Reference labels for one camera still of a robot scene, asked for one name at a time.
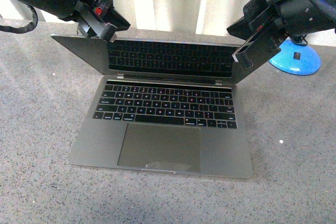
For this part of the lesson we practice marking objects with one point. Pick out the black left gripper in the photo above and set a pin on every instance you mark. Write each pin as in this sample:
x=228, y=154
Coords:
x=99, y=18

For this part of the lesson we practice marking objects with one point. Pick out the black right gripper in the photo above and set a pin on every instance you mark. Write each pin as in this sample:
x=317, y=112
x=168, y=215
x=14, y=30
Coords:
x=258, y=28

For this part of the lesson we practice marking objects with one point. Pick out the grey laptop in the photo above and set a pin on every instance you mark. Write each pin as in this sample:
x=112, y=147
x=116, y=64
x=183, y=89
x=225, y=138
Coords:
x=162, y=106

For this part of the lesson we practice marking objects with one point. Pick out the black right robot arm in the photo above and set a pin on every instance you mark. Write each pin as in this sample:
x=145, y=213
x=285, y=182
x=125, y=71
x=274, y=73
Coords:
x=302, y=17

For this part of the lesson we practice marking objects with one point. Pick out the blue round base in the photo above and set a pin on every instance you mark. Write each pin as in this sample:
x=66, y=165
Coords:
x=296, y=58

